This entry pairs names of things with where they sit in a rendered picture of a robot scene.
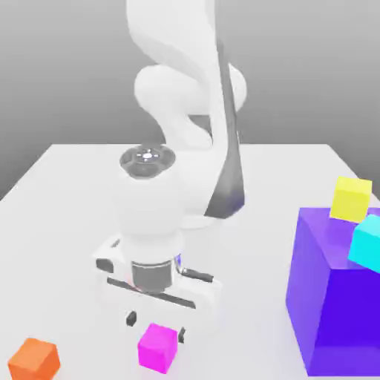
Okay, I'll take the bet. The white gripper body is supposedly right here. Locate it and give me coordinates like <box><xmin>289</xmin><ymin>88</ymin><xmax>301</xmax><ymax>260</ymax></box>
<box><xmin>99</xmin><ymin>274</ymin><xmax>222</xmax><ymax>329</ymax></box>

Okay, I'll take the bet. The small cyan cube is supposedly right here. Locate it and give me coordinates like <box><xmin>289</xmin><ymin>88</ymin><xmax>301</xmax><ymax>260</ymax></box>
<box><xmin>347</xmin><ymin>213</ymin><xmax>380</xmax><ymax>274</ymax></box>

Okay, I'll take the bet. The small magenta cube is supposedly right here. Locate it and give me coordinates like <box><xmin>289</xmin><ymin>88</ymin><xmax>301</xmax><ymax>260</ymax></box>
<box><xmin>137</xmin><ymin>322</ymin><xmax>179</xmax><ymax>375</ymax></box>

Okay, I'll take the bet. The large purple box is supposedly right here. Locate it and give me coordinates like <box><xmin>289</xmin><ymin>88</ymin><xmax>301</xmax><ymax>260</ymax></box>
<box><xmin>285</xmin><ymin>206</ymin><xmax>380</xmax><ymax>378</ymax></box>

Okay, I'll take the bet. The small orange cube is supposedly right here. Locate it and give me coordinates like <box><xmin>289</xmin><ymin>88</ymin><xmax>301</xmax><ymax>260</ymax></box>
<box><xmin>7</xmin><ymin>337</ymin><xmax>61</xmax><ymax>380</ymax></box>

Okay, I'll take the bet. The small yellow cube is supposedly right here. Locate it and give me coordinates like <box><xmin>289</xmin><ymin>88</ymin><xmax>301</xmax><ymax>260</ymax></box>
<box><xmin>329</xmin><ymin>176</ymin><xmax>373</xmax><ymax>223</ymax></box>

